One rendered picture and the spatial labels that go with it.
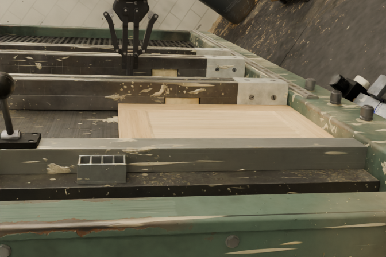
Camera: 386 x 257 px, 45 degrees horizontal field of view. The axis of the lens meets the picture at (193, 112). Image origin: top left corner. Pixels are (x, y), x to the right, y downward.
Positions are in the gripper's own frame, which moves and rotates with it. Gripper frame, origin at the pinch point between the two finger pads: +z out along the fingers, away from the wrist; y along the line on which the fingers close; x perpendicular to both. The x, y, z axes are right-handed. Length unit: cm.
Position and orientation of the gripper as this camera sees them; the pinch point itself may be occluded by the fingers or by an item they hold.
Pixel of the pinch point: (130, 69)
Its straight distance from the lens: 113.4
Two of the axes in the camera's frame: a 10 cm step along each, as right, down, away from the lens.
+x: 1.6, 2.7, -9.5
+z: -0.5, 9.6, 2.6
